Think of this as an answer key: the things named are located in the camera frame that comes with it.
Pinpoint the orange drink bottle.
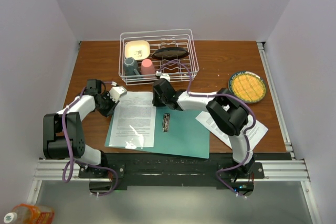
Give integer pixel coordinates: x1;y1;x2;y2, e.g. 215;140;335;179
3;204;55;224

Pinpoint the printed paper sheet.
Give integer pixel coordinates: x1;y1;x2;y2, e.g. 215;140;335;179
105;92;156;150

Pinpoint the cream square bowl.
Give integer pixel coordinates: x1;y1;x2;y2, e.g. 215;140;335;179
124;40;150;61

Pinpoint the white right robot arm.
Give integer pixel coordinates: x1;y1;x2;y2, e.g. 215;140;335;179
152;79;256;178

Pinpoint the aluminium frame rail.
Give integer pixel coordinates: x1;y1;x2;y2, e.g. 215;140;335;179
25;157;323;224

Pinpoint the white wire dish rack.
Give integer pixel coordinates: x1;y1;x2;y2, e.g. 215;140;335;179
118;28;200;85

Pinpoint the metal folder clip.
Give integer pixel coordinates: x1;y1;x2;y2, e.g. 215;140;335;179
162;113;170;132

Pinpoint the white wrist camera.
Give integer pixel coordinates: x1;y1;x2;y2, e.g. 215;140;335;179
155;70;171;82
109;86;127;102

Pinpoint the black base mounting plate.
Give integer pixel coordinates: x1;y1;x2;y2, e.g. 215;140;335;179
79;153;265;192

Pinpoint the dark brown oval plate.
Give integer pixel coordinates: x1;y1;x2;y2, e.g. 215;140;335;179
151;47;190;60

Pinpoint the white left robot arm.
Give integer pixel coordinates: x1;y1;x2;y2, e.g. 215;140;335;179
43;79;127;183

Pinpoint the pink cup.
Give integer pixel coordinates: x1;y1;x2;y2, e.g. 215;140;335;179
141;59;156;77

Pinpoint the grey-blue mug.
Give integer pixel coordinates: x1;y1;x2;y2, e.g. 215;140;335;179
123;57;140;76

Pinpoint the yellow patterned round plate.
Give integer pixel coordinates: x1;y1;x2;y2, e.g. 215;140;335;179
228;71;267;104

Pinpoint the right side aluminium rail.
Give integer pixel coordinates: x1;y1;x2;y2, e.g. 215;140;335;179
256;42;295;159

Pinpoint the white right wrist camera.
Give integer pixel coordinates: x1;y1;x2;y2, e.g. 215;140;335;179
155;70;171;82

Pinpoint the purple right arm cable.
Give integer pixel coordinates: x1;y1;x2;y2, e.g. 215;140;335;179
157;60;257;198

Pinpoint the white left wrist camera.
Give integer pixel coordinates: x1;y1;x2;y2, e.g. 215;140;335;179
109;86;127;102

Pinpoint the teal file folder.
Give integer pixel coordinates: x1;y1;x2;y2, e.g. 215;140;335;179
104;107;211;159

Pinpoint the remaining printed paper stack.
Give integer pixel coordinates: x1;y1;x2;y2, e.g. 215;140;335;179
196;112;268;150

